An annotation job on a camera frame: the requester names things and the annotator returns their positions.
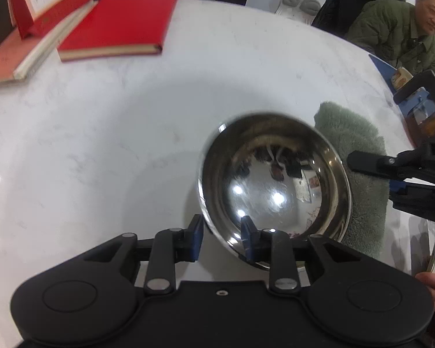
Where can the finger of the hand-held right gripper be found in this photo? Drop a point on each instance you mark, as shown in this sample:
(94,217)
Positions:
(413,163)
(420,201)

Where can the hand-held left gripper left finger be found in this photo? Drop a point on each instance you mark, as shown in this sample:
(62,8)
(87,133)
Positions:
(197,237)

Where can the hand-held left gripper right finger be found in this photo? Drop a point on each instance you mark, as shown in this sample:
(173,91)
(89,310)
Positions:
(247,239)

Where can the glass teapot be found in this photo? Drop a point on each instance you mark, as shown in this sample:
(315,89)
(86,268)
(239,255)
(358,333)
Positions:
(433,119)

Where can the red hardcover notebook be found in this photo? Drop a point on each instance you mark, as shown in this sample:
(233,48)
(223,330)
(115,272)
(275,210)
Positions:
(123,21)

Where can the blue table mat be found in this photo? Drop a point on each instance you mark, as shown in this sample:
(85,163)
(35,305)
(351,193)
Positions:
(382,67)

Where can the pink and green fluffy cloth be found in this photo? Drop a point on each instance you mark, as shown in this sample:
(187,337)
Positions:
(362,203)

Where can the pink softcover notebook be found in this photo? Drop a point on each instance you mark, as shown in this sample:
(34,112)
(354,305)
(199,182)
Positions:
(3,65)

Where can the grey plush slipper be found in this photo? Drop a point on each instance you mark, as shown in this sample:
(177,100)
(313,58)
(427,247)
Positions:
(310,7)
(288,0)

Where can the stainless steel bowl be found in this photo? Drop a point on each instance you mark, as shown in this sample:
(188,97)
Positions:
(268,174)

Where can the white cup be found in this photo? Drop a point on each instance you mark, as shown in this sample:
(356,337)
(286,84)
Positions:
(401,78)

